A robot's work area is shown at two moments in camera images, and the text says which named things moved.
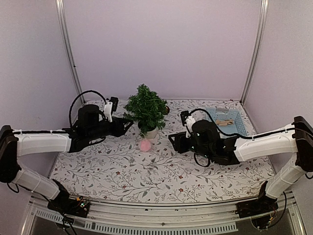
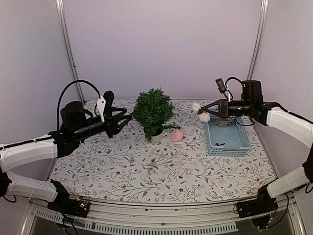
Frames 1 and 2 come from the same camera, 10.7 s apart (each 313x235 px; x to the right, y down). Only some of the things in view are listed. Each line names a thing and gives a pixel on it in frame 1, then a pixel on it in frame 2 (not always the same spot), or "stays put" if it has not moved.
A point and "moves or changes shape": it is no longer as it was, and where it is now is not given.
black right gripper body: [183, 148] to [227, 112]
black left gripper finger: [126, 124] to [110, 109]
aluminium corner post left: [60, 8] stays put
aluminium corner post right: [264, 7] stays put
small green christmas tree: [146, 107] moves or changes shape
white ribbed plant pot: [152, 134] to [156, 139]
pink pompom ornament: [145, 145] moves or changes shape
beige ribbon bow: [224, 123] stays put
